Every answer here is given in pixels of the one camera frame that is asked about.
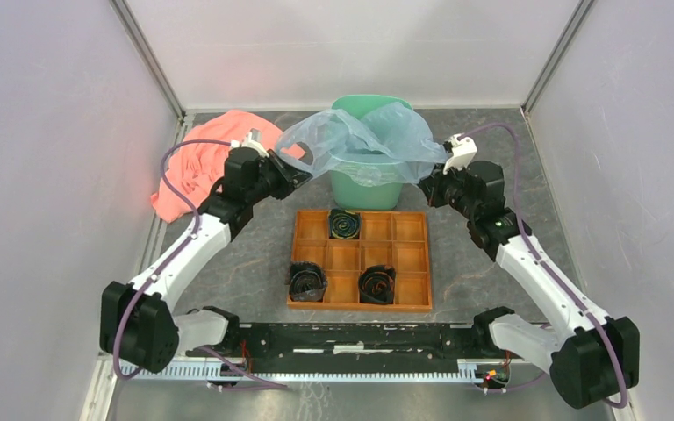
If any pink cloth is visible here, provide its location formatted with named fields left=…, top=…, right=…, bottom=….
left=150, top=110, right=283, bottom=223

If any rolled black belt orange stitching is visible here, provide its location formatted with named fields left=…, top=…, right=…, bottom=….
left=357, top=265, right=396, bottom=305

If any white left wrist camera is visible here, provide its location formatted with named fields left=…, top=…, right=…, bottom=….
left=230, top=129, right=269, bottom=158

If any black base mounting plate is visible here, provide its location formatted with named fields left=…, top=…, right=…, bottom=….
left=213, top=323, right=506, bottom=375

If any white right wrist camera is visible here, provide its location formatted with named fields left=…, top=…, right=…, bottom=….
left=442, top=133, right=477, bottom=174

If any rolled black belt yellow stitching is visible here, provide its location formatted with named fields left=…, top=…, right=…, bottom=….
left=328, top=209, right=362, bottom=239

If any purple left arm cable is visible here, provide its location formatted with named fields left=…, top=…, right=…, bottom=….
left=111, top=138, right=290, bottom=391

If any rolled black belt left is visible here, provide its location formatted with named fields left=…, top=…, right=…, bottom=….
left=287, top=261, right=328, bottom=303

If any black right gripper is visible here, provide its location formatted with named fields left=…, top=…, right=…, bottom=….
left=418, top=158, right=479, bottom=220

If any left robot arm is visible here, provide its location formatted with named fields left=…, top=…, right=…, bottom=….
left=99, top=146, right=312, bottom=380

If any orange compartment tray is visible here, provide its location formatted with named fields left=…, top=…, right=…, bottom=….
left=286, top=210, right=434, bottom=313

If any green plastic trash bin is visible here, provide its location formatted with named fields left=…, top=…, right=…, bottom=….
left=329, top=94, right=412, bottom=211

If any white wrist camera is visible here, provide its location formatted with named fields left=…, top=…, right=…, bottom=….
left=230, top=129, right=269, bottom=158
left=442, top=133, right=477, bottom=174

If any translucent blue plastic trash bag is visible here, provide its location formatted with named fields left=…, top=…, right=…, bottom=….
left=274, top=103, right=448, bottom=186

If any white slotted cable duct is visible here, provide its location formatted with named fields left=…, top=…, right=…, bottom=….
left=135, top=359, right=494, bottom=385

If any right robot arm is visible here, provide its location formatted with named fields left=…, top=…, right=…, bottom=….
left=418, top=161, right=641, bottom=409

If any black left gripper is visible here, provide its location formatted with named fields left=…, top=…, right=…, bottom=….
left=246, top=150, right=312, bottom=205

